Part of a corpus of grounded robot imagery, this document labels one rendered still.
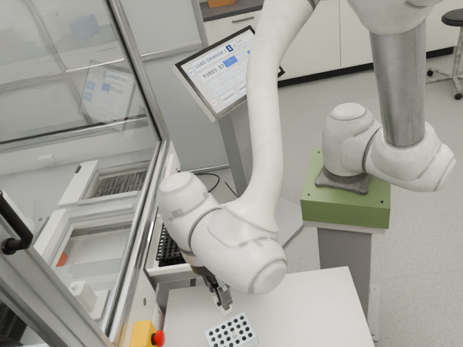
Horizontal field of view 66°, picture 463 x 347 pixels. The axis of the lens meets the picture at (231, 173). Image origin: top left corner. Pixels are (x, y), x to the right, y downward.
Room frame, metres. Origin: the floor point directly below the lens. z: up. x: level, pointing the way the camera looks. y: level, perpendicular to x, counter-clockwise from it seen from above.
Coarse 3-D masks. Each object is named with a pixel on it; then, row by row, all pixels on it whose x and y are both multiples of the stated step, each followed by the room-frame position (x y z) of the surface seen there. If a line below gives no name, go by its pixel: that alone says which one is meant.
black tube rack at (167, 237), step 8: (160, 240) 0.84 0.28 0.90; (168, 240) 0.83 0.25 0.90; (168, 248) 0.79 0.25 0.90; (176, 248) 0.81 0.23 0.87; (160, 256) 0.77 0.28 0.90; (168, 256) 0.76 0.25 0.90; (176, 256) 0.75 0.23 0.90; (160, 264) 0.76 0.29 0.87; (168, 264) 0.76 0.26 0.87; (176, 264) 0.75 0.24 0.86
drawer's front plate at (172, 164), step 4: (172, 156) 1.28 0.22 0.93; (168, 160) 1.25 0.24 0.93; (172, 160) 1.25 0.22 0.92; (168, 164) 1.23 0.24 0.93; (172, 164) 1.24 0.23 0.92; (176, 164) 1.29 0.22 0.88; (168, 168) 1.20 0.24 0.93; (172, 168) 1.22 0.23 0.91; (168, 172) 1.17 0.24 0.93; (172, 172) 1.20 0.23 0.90; (176, 172) 1.25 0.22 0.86
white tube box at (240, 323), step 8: (232, 320) 0.56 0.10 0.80; (240, 320) 0.55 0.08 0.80; (248, 320) 0.55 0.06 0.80; (216, 328) 0.55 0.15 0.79; (224, 328) 0.55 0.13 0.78; (232, 328) 0.54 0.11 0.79; (240, 328) 0.53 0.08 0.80; (248, 328) 0.53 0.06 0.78; (208, 336) 0.53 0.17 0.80; (216, 336) 0.53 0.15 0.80; (224, 336) 0.52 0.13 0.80; (232, 336) 0.52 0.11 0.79; (240, 336) 0.51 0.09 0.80; (248, 336) 0.51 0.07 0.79; (256, 336) 0.50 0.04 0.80; (216, 344) 0.51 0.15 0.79; (224, 344) 0.50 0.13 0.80; (232, 344) 0.50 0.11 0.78; (240, 344) 0.49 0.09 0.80; (248, 344) 0.49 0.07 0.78
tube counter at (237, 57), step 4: (240, 52) 1.76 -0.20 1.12; (232, 56) 1.72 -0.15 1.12; (236, 56) 1.73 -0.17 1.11; (240, 56) 1.74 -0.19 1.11; (244, 56) 1.75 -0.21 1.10; (224, 60) 1.69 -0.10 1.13; (228, 60) 1.70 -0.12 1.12; (232, 60) 1.71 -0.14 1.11; (236, 60) 1.72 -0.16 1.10; (240, 60) 1.72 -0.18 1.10; (216, 64) 1.66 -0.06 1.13; (220, 64) 1.67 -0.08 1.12; (224, 64) 1.68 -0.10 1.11; (228, 64) 1.68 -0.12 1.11; (232, 64) 1.69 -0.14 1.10; (220, 68) 1.65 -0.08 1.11; (224, 68) 1.66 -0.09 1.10
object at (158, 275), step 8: (160, 216) 0.96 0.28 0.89; (160, 224) 0.96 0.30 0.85; (160, 232) 0.94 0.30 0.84; (152, 240) 0.87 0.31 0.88; (152, 248) 0.84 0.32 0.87; (160, 248) 0.87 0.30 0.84; (152, 256) 0.82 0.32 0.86; (152, 264) 0.79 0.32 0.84; (184, 264) 0.72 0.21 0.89; (152, 272) 0.72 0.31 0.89; (160, 272) 0.72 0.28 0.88; (168, 272) 0.72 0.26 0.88; (176, 272) 0.71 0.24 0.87; (184, 272) 0.71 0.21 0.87; (192, 272) 0.70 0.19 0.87; (152, 280) 0.72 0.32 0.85; (160, 280) 0.72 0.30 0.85; (168, 280) 0.72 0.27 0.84; (176, 280) 0.71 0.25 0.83
